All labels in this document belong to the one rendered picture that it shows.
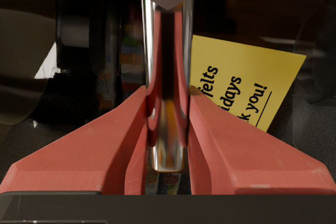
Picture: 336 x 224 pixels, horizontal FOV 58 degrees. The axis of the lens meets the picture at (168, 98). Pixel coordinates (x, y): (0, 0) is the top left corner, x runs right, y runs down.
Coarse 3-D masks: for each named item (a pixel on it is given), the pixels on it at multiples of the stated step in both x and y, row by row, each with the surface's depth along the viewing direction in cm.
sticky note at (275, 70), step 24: (192, 48) 15; (216, 48) 15; (240, 48) 15; (264, 48) 15; (192, 72) 16; (216, 72) 16; (240, 72) 16; (264, 72) 16; (288, 72) 16; (216, 96) 17; (240, 96) 17; (264, 96) 17; (264, 120) 18
